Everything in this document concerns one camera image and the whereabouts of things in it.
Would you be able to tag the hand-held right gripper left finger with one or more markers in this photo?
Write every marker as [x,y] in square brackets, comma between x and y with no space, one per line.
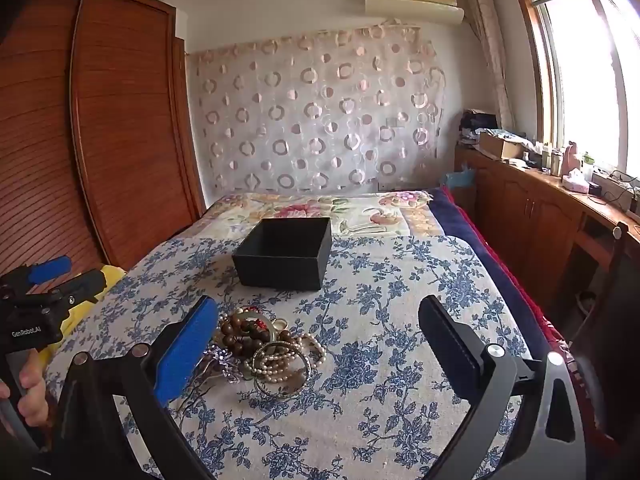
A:
[185,355]

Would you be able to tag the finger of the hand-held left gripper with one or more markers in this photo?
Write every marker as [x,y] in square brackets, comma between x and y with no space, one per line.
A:
[50,267]
[82,286]

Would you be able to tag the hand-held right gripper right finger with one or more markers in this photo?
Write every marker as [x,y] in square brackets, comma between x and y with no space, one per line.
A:
[450,345]

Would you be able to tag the cream bangle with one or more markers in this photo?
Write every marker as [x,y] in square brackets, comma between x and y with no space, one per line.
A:
[272,324]

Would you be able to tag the pearl strand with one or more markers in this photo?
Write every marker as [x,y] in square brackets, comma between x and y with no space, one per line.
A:
[280,362]

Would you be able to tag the silver bangles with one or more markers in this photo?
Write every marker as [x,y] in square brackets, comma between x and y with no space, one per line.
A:
[295,387]

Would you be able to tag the black box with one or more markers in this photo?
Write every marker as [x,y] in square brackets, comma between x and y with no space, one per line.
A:
[280,265]

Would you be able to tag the person's left hand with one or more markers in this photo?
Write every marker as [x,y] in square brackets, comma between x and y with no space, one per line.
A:
[32,385]

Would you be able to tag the yellow cloth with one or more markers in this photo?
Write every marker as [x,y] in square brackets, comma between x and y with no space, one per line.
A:
[80,320]

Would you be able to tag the blue floral bedspread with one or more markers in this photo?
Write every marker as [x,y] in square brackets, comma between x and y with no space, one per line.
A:
[380,370]

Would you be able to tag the dark blue blanket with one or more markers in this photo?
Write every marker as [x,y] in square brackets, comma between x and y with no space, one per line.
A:
[480,255]

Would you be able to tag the red blanket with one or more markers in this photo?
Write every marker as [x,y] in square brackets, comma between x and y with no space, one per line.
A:
[555,345]

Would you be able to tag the wooden wardrobe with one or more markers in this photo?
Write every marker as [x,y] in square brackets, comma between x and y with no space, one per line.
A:
[100,135]

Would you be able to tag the pink floral quilt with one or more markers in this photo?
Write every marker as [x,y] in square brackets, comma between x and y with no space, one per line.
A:
[370,215]

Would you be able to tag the wooden cabinet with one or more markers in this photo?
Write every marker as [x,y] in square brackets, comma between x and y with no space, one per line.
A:
[525,210]

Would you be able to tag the blue plastic bag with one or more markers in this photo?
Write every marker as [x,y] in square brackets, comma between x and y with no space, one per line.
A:
[459,179]

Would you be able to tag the tissue pack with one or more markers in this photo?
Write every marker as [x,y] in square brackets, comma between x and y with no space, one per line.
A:
[575,182]

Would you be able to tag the cardboard box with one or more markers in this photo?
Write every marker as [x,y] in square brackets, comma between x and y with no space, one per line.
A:
[502,146]

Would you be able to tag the pile of dark items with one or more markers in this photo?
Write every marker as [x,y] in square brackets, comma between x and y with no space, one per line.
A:
[477,125]

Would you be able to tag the pink figurine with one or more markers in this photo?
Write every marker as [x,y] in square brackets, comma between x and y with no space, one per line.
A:
[570,157]

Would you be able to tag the white power strip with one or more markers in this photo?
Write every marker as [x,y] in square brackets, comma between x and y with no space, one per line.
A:
[615,192]

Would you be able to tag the circle patterned curtain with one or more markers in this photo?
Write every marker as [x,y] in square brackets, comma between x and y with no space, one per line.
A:
[315,110]

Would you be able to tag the window curtain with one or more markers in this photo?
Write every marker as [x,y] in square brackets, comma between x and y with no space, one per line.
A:
[490,50]

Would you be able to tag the window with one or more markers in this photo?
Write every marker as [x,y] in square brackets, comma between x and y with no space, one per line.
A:
[585,70]

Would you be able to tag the wall air conditioner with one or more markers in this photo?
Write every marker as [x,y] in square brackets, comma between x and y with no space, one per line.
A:
[412,2]

